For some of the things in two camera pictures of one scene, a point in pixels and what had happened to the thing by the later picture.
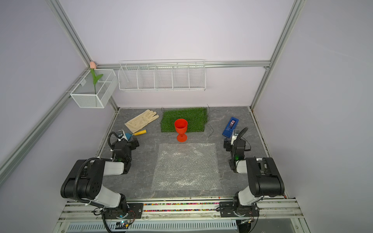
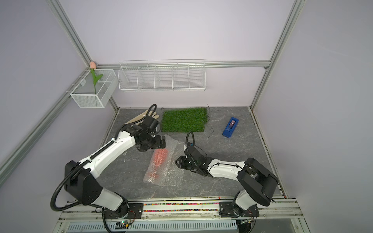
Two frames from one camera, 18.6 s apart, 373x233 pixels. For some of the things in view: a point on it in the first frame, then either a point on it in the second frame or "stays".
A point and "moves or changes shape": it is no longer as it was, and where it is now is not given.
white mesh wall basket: [88, 94] stays
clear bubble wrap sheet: [192, 166] moves or changes shape
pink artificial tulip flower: [93, 66] stays
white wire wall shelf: [165, 74] stays
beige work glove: [140, 121] stays
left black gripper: [131, 143] → [158, 145]
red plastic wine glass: [181, 125] → [160, 156]
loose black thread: [209, 116] stays
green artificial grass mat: [196, 117] stays
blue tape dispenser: [230, 127] stays
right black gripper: [227, 144] → [179, 162]
